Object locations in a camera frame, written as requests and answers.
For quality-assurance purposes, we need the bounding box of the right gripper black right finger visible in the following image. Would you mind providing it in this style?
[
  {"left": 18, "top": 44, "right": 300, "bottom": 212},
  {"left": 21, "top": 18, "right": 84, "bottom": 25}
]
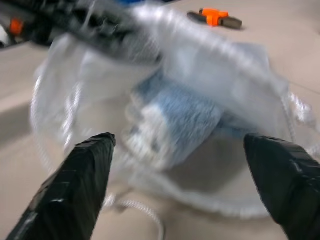
[{"left": 243, "top": 132, "right": 320, "bottom": 240}]

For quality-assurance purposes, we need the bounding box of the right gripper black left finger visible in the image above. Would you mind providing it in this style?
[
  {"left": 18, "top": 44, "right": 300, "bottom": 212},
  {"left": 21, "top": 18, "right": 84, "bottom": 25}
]
[{"left": 6, "top": 132, "right": 117, "bottom": 240}]

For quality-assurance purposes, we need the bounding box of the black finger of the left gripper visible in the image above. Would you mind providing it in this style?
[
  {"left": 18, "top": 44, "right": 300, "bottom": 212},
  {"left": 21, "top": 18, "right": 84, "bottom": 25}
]
[{"left": 66, "top": 6, "right": 162, "bottom": 64}]

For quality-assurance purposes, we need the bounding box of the white translucent mesh drawstring bag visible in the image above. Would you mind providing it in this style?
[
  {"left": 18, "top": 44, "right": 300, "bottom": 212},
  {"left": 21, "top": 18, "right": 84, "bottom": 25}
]
[{"left": 28, "top": 4, "right": 292, "bottom": 221}]

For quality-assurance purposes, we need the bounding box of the blue and white towel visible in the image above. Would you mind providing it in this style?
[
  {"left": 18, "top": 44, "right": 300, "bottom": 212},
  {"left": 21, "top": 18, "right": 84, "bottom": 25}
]
[{"left": 124, "top": 71, "right": 252, "bottom": 171}]

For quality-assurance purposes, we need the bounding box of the small orange block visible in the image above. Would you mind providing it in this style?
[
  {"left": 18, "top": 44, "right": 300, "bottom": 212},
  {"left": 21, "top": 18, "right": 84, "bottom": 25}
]
[{"left": 9, "top": 19, "right": 25, "bottom": 35}]

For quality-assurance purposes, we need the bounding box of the blue object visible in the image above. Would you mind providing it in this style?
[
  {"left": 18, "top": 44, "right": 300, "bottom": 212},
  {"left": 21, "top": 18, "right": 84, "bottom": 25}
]
[{"left": 116, "top": 0, "right": 149, "bottom": 8}]

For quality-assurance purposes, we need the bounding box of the orange and black tool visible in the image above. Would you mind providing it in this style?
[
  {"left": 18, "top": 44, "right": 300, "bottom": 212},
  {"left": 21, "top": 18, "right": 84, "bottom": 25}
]
[{"left": 186, "top": 7, "right": 244, "bottom": 32}]

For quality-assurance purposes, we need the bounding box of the white braided drawstring cord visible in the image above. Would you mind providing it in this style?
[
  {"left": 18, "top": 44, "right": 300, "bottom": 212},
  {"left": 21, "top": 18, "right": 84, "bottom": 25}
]
[
  {"left": 101, "top": 193, "right": 166, "bottom": 240},
  {"left": 279, "top": 87, "right": 320, "bottom": 157}
]

